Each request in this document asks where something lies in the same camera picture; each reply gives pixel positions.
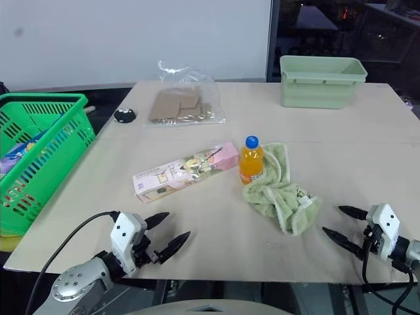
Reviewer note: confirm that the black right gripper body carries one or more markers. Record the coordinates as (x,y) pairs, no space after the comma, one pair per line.
(370,241)

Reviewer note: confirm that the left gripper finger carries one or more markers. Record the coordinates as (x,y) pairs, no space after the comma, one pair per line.
(174,246)
(157,219)

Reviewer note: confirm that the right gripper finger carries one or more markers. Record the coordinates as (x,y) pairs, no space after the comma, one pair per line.
(341,242)
(352,211)

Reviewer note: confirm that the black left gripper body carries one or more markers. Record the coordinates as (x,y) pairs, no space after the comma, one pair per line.
(142,251)

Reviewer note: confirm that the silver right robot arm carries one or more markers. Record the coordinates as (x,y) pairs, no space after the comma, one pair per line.
(410,251)

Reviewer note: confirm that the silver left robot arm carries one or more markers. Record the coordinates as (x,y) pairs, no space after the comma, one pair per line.
(77,285)

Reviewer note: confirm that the green plastic shopping basket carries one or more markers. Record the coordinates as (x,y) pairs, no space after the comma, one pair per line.
(39,157)

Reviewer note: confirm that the long pink printed box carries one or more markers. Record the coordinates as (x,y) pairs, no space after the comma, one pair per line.
(183,169)

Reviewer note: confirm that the grey rounded robot body shape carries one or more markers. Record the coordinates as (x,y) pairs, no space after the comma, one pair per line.
(210,308)

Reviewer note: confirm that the light green towel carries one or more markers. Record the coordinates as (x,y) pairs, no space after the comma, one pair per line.
(279,193)

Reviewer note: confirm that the small black round object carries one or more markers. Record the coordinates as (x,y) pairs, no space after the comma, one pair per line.
(124,115)

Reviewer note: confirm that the orange drink bottle blue cap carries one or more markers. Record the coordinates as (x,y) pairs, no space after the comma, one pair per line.
(251,162)

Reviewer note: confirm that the clear bag with cardboard pieces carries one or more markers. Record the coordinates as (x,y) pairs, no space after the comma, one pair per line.
(183,105)

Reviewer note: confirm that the light green plastic bin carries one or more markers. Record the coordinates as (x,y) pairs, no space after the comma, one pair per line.
(318,83)

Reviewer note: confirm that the blue snack bag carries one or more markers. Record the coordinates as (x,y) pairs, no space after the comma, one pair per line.
(28,146)

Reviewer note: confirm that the purple packet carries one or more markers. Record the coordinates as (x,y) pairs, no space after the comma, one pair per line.
(5,167)

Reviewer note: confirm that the white board panel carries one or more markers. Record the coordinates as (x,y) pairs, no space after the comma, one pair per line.
(131,39)

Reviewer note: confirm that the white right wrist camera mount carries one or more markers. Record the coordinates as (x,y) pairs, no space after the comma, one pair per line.
(387,223)

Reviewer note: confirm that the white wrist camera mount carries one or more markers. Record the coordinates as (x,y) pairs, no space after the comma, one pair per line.
(387,223)
(123,229)

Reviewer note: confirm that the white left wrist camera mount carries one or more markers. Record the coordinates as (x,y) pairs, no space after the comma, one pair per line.
(123,229)

